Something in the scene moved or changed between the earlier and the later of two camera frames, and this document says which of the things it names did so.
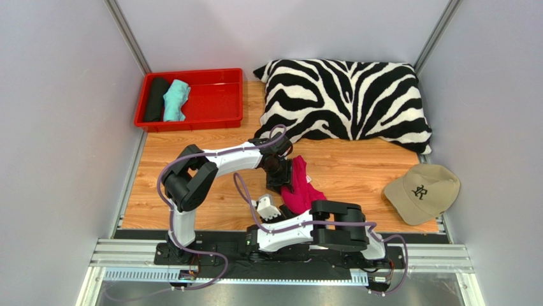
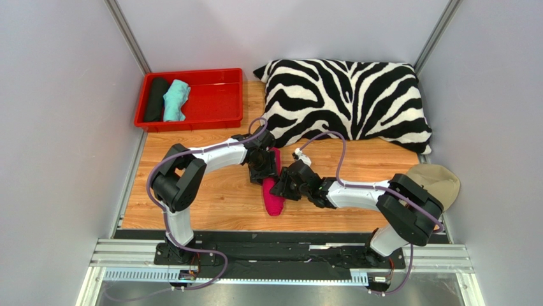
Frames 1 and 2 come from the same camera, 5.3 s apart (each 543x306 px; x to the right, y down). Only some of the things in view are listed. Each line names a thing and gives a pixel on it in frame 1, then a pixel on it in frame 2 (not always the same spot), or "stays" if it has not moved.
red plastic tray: [215, 100] stays
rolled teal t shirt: [174, 99] stays
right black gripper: [287, 211] → [287, 185]
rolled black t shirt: [153, 109] stays
